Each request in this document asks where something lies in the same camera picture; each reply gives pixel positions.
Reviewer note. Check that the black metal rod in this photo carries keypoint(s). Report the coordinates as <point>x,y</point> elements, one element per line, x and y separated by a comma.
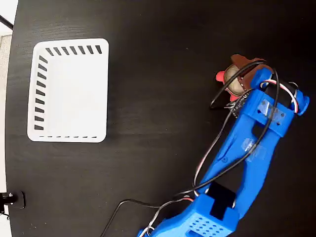
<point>6,21</point>

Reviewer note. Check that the bare camera circuit board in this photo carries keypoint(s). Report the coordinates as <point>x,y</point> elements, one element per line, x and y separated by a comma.
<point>239,105</point>

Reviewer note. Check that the white plastic basket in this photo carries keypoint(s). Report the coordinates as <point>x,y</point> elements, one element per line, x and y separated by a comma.
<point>79,98</point>

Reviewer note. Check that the red turtle toy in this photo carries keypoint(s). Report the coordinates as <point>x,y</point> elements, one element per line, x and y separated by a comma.
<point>221,76</point>

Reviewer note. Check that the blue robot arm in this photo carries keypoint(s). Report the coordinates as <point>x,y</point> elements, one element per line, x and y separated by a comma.
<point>256,158</point>

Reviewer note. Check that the black table clamp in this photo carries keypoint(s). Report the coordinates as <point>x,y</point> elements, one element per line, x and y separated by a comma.
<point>17,199</point>

